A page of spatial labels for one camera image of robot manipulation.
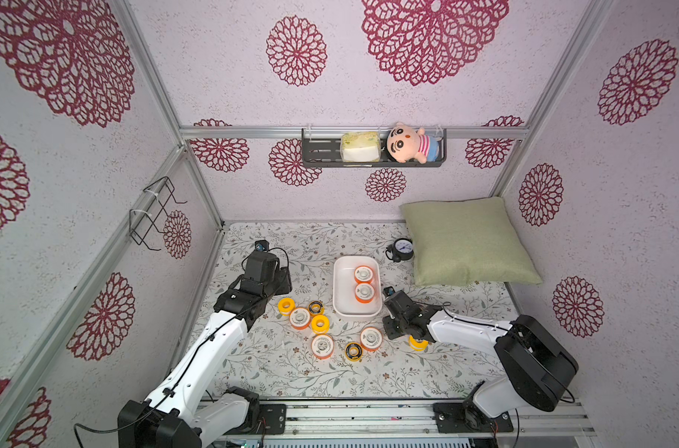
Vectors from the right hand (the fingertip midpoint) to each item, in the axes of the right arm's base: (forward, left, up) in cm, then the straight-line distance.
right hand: (387, 320), depth 91 cm
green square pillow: (+24, -28, +12) cm, 39 cm away
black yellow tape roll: (-10, +11, 0) cm, 15 cm away
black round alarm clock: (+30, -8, +1) cm, 31 cm away
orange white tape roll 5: (+18, +7, 0) cm, 20 cm away
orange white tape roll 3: (-9, +21, 0) cm, 22 cm away
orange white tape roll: (0, +29, +1) cm, 29 cm away
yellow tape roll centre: (-2, +22, +1) cm, 22 cm away
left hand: (+5, +33, +19) cm, 39 cm away
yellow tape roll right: (-8, -8, 0) cm, 12 cm away
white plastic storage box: (+12, +10, +2) cm, 15 cm away
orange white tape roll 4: (-6, +5, 0) cm, 8 cm away
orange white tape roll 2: (+10, +7, +1) cm, 12 cm away
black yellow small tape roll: (+4, +24, 0) cm, 24 cm away
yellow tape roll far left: (+4, +34, +1) cm, 35 cm away
